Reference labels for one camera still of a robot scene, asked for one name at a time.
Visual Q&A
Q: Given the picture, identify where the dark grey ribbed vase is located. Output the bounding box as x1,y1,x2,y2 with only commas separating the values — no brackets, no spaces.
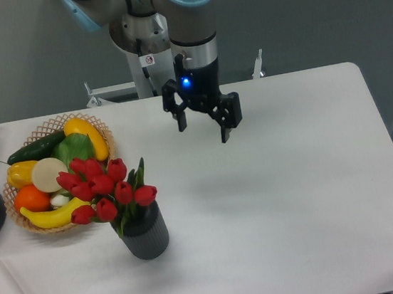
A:
110,201,169,260

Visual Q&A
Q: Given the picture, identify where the yellow banana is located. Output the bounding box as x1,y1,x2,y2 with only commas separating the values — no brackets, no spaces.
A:
20,198,91,229

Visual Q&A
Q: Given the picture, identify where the woven wicker basket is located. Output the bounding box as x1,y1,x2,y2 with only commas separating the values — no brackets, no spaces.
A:
3,112,115,234

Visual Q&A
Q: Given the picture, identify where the green leafy lettuce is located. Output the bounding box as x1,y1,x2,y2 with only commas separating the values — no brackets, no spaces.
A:
51,133,95,172

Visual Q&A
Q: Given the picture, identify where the yellow squash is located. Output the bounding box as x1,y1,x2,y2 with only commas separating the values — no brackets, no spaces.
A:
63,117,109,162

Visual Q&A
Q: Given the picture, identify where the white garlic bulb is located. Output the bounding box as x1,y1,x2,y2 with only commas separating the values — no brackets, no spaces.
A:
50,193,71,209

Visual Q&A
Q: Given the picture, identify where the green cucumber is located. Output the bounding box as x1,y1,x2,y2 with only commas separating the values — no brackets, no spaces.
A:
0,131,66,166

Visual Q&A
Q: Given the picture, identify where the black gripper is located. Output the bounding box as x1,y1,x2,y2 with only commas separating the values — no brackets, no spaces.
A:
162,53,242,144

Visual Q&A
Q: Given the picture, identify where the cream round disc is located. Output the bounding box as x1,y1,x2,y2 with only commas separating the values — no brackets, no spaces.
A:
31,157,68,193

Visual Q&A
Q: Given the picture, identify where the red tulip bouquet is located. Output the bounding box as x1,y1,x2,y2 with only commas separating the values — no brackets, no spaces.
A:
56,157,157,236

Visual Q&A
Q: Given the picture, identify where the orange fruit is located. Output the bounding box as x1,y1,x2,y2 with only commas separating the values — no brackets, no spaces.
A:
14,185,51,212

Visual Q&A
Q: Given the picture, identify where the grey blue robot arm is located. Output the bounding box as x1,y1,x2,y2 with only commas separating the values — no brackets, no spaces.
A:
61,0,242,142

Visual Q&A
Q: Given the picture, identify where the yellow bell pepper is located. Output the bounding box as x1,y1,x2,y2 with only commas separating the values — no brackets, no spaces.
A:
6,160,38,189

